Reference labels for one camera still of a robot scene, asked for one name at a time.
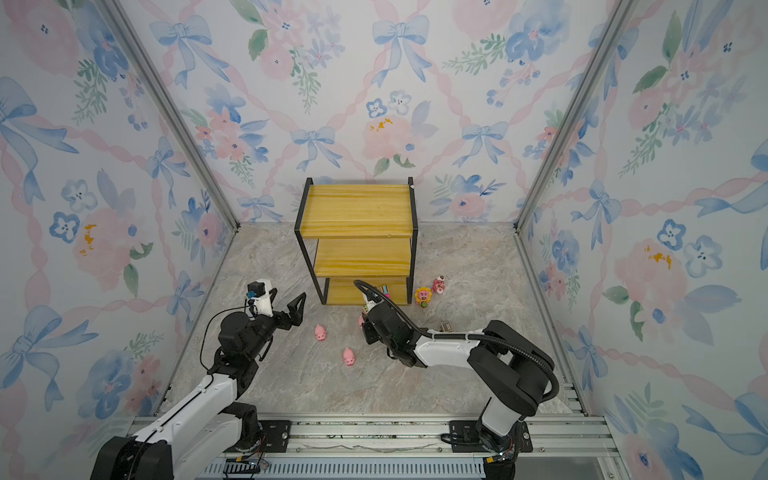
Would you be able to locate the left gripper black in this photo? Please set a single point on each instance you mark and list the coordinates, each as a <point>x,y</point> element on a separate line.
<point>295,317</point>

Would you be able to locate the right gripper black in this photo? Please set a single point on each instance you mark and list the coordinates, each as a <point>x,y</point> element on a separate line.
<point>368,332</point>

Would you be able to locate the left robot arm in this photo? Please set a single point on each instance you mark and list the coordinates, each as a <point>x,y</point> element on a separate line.
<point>211,419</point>

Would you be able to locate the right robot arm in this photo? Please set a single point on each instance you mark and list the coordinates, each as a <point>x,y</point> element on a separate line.
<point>519,375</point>

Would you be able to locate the pink pig toy front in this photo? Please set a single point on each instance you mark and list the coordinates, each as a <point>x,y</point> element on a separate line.
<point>349,357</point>

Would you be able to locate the pink pig toy left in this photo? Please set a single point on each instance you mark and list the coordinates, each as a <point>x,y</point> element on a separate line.
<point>320,333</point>

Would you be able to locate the pink bear toy yellow petals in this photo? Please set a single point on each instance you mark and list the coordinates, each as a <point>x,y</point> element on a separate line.
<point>423,296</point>

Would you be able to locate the pink bear toy with cherry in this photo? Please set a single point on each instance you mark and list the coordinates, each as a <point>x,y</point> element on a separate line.
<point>438,286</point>

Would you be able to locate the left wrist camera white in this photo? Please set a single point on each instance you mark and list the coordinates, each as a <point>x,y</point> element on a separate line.
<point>259,298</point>

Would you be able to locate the wooden shelf black metal frame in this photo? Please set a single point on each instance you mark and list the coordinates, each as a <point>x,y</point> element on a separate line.
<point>349,232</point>

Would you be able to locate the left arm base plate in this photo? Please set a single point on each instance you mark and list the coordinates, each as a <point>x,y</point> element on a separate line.
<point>263,436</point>

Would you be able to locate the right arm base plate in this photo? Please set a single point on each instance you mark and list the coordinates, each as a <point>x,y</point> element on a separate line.
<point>473,437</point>

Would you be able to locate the aluminium corner post left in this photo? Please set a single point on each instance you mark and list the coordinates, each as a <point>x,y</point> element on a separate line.
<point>117,19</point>

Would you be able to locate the aluminium corner post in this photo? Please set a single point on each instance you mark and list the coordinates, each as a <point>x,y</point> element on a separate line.
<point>117,19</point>
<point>607,42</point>

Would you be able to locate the aluminium corner post right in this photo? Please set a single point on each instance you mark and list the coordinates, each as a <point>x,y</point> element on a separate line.
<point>607,42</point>

